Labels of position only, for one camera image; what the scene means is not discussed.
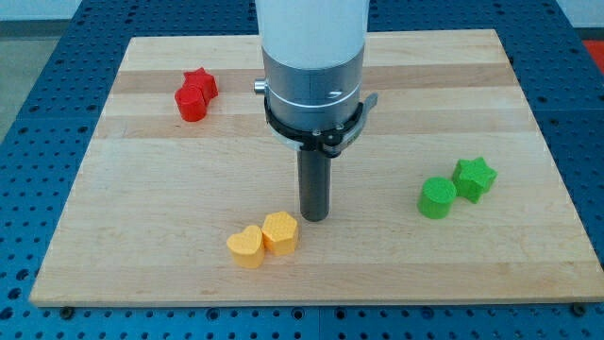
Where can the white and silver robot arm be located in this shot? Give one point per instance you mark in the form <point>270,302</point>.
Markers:
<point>312,57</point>

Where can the red star block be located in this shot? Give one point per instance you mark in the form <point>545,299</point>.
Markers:
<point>203,81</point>

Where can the green star block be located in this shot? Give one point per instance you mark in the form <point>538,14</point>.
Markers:
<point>473,178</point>

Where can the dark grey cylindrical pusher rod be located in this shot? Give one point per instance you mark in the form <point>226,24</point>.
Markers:
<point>314,184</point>

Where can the yellow hexagon block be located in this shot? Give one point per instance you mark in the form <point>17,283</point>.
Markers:
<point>280,233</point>

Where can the yellow heart block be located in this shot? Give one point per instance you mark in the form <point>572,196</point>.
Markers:
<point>246,247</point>

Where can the red cylinder block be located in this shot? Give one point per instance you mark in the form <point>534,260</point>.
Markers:
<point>190,103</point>

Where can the green cylinder block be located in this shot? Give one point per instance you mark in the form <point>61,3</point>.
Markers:
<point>436,197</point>

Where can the light wooden board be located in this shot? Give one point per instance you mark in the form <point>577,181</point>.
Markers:
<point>155,198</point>

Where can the black clamp ring bracket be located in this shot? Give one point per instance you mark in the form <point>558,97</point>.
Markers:
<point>331,142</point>

